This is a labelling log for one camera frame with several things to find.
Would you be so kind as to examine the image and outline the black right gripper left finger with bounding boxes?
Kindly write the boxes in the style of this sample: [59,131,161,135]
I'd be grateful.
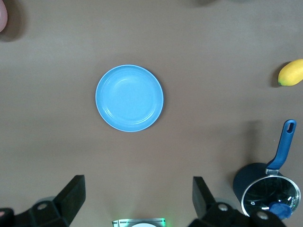
[0,175,86,227]

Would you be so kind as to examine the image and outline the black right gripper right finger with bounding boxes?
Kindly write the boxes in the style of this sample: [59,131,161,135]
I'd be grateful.
[187,176,287,227]

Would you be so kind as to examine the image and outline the blue shallow plate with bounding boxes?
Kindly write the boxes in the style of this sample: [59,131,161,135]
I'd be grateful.
[95,64,164,132]

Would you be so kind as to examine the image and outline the dark blue saucepan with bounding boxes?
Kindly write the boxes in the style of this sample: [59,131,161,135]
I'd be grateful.
[232,119,302,218]

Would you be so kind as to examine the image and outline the glass lid with blue knob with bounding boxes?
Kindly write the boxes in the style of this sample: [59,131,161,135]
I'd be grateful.
[241,176,302,218]

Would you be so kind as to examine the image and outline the brown table cover mat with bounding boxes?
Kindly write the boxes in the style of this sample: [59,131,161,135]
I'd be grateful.
[0,0,303,227]

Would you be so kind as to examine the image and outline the yellow lemon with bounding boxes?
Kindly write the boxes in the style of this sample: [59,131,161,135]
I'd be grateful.
[277,59,303,87]

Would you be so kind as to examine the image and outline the small pink bowl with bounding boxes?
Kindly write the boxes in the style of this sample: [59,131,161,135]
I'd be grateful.
[0,3,8,33]

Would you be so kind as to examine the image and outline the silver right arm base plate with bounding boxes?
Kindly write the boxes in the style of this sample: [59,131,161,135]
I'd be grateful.
[111,217,166,227]

